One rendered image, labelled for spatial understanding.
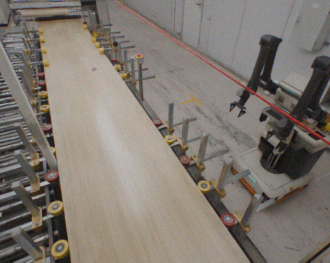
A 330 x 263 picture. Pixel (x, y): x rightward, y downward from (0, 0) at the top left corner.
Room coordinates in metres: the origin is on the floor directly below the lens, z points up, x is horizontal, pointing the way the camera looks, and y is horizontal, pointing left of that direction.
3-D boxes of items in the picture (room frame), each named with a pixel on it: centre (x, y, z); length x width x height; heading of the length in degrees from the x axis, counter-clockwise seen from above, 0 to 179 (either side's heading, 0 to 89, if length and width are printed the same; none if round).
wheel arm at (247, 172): (0.93, -0.40, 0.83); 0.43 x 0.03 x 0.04; 119
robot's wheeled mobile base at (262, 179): (1.62, -1.15, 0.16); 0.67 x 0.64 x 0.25; 119
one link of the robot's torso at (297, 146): (1.49, -1.03, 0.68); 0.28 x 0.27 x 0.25; 29
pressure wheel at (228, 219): (0.62, -0.35, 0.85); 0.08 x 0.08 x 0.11
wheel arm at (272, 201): (0.71, -0.52, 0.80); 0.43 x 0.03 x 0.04; 119
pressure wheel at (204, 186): (0.84, -0.23, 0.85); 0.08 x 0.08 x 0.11
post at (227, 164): (0.86, -0.34, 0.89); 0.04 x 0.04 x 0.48; 29
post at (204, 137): (1.08, -0.22, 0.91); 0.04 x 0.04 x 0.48; 29
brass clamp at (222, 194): (0.88, -0.33, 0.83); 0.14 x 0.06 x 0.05; 29
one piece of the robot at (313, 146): (1.67, -1.23, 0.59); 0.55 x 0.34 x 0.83; 29
